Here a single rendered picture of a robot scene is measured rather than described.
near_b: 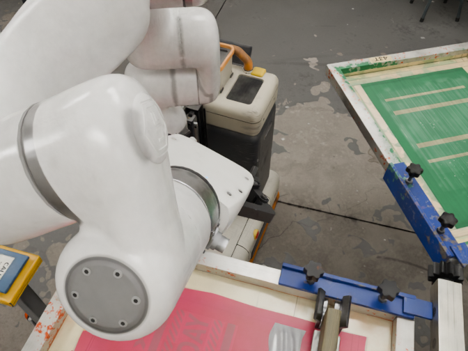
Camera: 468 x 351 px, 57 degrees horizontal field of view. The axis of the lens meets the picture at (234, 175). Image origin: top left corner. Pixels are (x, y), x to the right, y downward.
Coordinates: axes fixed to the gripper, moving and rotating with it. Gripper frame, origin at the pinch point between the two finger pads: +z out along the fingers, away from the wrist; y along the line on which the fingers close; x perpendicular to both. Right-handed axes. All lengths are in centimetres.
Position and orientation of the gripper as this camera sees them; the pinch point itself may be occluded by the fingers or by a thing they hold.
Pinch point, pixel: (215, 160)
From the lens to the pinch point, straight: 51.1
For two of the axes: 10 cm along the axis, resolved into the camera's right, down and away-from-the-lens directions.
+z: 1.8, -3.0, 9.4
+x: -4.5, 8.2, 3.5
